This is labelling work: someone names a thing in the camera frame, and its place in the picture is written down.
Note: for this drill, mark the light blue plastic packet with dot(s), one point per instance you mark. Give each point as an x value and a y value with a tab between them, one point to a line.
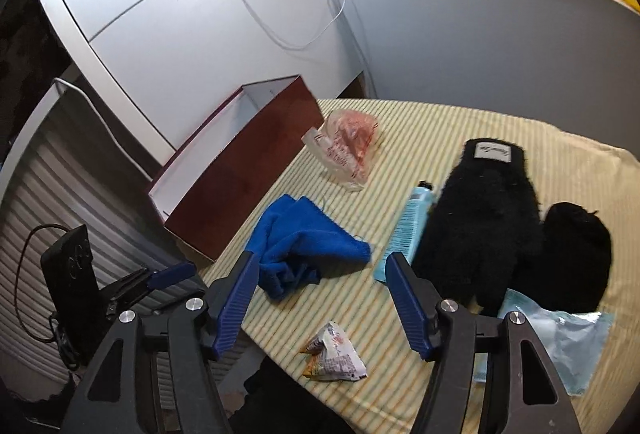
565	339

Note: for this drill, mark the light blue cream tube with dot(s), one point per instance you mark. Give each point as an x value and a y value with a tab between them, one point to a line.
407	224

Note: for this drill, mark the white cabinet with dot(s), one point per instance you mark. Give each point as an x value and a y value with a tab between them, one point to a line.
200	38

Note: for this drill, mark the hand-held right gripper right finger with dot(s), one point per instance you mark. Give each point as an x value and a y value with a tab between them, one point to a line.
404	309

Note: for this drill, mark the clear plastic bag red print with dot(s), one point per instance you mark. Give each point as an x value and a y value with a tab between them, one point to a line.
350	143

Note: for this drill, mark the grey ribbed panel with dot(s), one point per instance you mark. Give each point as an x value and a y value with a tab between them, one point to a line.
50	184

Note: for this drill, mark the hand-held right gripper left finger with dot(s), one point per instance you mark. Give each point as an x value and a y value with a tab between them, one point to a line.
235	301

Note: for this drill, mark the yellow striped tablecloth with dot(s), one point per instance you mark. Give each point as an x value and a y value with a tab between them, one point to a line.
575	163

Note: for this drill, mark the blue microfibre cloth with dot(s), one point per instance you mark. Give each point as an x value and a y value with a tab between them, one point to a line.
295	239

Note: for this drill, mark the dark red cardboard box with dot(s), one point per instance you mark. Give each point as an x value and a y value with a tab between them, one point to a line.
240	174

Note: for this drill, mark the black fuzzy knit glove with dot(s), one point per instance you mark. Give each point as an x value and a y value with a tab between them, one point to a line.
480	224

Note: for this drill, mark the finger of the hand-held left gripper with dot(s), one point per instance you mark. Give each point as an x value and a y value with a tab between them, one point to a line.
172	274

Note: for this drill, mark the crumpled snack wrapper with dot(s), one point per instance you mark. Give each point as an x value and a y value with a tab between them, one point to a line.
332	354

